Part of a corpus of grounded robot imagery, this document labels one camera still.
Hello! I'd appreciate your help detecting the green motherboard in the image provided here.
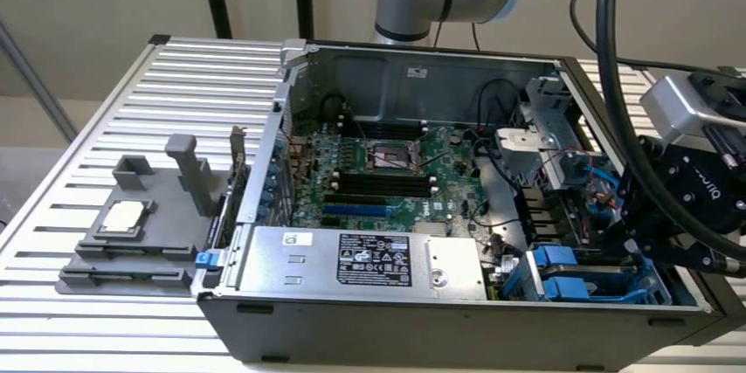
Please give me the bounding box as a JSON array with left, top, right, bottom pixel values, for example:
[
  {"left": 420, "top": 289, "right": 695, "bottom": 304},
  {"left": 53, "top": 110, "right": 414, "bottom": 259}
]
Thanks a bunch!
[{"left": 288, "top": 121, "right": 496, "bottom": 238}]

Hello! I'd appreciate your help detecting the thin black looped cable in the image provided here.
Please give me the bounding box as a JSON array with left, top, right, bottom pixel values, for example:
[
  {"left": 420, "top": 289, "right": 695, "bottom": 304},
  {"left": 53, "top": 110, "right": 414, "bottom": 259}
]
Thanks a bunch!
[{"left": 568, "top": 0, "right": 729, "bottom": 81}]

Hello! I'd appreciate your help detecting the green RAM stick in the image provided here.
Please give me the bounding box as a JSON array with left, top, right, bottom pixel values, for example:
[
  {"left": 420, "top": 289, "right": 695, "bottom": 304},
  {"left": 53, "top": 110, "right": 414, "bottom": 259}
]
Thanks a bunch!
[{"left": 79, "top": 272, "right": 167, "bottom": 285}]

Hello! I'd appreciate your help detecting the black RAM slot bank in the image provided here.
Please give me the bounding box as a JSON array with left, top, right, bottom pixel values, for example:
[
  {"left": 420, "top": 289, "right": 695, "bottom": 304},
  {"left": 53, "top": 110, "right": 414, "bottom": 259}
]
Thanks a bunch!
[
  {"left": 330, "top": 169, "right": 441, "bottom": 197},
  {"left": 334, "top": 117, "right": 432, "bottom": 141}
]

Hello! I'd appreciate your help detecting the black motherboard wire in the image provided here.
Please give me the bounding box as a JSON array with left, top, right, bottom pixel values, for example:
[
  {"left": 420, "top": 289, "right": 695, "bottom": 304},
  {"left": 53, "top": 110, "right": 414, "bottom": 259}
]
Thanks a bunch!
[{"left": 462, "top": 135, "right": 501, "bottom": 234}]

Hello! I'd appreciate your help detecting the silver metal drive cage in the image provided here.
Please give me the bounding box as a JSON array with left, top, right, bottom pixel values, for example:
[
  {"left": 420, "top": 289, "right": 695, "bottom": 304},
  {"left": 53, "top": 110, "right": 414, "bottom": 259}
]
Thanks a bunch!
[{"left": 492, "top": 75, "right": 607, "bottom": 193}]

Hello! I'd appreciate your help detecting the blue disk wire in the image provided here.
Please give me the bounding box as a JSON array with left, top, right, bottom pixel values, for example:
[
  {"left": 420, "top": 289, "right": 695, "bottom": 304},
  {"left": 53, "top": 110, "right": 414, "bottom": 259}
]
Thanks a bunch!
[{"left": 573, "top": 161, "right": 621, "bottom": 202}]

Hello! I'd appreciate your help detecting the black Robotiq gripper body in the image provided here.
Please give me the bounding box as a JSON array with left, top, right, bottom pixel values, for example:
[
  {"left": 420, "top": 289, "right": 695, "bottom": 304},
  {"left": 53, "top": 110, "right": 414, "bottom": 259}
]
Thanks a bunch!
[{"left": 631, "top": 135, "right": 746, "bottom": 239}]

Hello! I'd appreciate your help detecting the grey parts rack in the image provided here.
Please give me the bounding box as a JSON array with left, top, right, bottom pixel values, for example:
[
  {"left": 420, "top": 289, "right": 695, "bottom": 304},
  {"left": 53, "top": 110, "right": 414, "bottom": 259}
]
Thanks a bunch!
[{"left": 54, "top": 133, "right": 232, "bottom": 298}]

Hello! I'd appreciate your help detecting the blue disk bay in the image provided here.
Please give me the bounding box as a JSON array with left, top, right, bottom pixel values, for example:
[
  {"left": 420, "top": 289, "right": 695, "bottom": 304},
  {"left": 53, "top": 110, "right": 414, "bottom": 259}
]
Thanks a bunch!
[{"left": 501, "top": 244, "right": 672, "bottom": 305}]

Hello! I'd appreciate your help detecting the blue expansion slot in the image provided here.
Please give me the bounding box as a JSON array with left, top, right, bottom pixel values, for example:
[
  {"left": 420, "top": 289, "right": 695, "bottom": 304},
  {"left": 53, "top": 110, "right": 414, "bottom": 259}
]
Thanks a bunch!
[{"left": 322, "top": 204, "right": 390, "bottom": 220}]

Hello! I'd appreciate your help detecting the graphics card with metal bracket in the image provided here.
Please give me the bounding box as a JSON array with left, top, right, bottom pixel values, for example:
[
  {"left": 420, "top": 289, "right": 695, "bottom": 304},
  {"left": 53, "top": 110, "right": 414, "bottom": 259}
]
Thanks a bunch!
[{"left": 209, "top": 125, "right": 253, "bottom": 254}]

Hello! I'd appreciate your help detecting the black open PC case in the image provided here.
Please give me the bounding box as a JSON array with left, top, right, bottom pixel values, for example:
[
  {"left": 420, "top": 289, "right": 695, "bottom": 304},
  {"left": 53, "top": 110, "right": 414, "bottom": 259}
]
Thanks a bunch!
[{"left": 194, "top": 38, "right": 729, "bottom": 365}]

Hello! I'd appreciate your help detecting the red disk wire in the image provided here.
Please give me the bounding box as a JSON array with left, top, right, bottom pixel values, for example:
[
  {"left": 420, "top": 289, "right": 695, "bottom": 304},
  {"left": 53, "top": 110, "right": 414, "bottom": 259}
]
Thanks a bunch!
[{"left": 581, "top": 189, "right": 623, "bottom": 212}]

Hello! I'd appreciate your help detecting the silver power supply unit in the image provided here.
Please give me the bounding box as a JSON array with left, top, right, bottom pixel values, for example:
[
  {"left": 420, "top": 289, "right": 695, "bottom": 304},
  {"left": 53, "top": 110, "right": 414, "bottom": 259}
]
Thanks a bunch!
[{"left": 232, "top": 224, "right": 489, "bottom": 300}]

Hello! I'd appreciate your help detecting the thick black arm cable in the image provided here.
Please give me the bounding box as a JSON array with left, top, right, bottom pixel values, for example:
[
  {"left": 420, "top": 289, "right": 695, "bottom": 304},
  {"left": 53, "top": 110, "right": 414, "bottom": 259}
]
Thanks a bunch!
[{"left": 592, "top": 0, "right": 746, "bottom": 276}]

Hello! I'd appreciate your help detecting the grey metal pole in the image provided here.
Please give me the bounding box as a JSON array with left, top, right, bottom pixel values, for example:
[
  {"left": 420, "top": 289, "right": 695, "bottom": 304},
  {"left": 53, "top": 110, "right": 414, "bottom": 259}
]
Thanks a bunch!
[{"left": 0, "top": 18, "right": 79, "bottom": 141}]

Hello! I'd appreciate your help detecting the black looped case wire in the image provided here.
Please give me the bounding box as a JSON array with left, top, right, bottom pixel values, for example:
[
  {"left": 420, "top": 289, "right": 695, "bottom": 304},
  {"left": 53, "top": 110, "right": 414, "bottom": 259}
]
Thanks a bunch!
[{"left": 474, "top": 78, "right": 529, "bottom": 132}]

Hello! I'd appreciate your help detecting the CPU socket with metal frame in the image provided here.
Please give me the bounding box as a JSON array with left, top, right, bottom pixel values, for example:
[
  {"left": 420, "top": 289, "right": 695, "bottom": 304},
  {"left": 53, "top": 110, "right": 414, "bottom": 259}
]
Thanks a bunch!
[{"left": 358, "top": 135, "right": 429, "bottom": 173}]

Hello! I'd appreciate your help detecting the silver CPU chip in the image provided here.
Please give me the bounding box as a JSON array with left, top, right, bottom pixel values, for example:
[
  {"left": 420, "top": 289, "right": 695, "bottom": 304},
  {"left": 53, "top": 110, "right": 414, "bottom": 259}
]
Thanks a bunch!
[{"left": 97, "top": 200, "right": 153, "bottom": 234}]

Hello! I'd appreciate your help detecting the silver chipset heat sink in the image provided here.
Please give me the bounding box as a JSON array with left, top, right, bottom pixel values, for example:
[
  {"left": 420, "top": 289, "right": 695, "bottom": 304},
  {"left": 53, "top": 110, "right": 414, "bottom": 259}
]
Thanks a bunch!
[{"left": 416, "top": 220, "right": 458, "bottom": 239}]

